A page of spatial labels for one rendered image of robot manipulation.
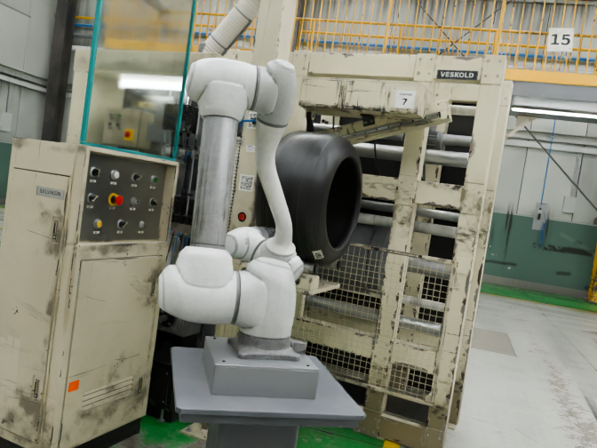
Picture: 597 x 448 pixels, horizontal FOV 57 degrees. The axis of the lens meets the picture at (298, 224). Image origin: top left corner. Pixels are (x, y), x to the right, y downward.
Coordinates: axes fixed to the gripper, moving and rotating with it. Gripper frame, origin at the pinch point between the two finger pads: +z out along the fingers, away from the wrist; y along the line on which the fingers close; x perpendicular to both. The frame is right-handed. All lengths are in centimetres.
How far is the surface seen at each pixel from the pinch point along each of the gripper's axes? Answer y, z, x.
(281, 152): 9.2, 10.1, -30.7
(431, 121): -39, 69, -50
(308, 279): -8.8, 9.4, 20.9
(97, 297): 59, -41, 31
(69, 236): 62, -52, 5
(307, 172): -5.8, 5.6, -24.3
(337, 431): -12, 58, 113
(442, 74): -38, 89, -74
